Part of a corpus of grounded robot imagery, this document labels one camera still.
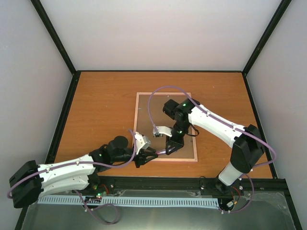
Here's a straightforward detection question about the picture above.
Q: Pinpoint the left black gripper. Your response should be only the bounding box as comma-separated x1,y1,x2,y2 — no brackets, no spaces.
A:
112,147,158,168

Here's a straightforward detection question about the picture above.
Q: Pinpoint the blue red screwdriver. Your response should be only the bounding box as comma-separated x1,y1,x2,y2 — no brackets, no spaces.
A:
156,149,174,155

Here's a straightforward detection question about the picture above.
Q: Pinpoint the pink photo frame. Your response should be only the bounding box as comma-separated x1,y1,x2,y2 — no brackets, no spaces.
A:
133,92,198,162

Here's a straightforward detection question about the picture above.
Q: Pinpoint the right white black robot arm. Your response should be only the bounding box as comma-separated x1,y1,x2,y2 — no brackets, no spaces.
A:
163,99,265,194

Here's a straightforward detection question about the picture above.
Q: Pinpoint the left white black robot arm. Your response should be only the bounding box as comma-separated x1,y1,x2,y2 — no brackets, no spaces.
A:
7,133,158,208

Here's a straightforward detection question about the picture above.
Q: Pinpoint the grey metal front plate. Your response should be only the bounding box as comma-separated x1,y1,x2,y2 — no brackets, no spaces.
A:
22,190,296,230

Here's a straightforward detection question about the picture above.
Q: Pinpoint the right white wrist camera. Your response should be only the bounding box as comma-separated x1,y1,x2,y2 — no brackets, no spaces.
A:
153,126,172,137

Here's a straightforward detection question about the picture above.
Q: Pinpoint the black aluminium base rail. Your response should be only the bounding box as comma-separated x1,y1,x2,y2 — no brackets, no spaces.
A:
79,176,290,198

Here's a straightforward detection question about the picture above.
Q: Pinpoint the light blue cable duct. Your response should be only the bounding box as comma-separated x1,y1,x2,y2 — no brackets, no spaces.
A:
37,195,219,209

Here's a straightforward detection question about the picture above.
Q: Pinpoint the black cage frame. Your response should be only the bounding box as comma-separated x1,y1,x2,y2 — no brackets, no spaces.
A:
15,0,302,230

